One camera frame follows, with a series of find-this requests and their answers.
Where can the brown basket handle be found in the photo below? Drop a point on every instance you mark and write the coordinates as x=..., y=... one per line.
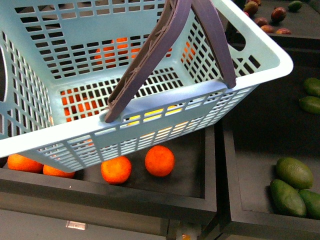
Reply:
x=164, y=34

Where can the light teal plastic basket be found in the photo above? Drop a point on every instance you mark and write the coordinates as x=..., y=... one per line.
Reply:
x=63, y=58

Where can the green avocado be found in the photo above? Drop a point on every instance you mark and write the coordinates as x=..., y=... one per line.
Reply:
x=310, y=104
x=312, y=86
x=312, y=202
x=294, y=172
x=287, y=200

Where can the orange fruit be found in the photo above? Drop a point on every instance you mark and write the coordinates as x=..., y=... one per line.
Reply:
x=159, y=161
x=51, y=171
x=21, y=163
x=116, y=171

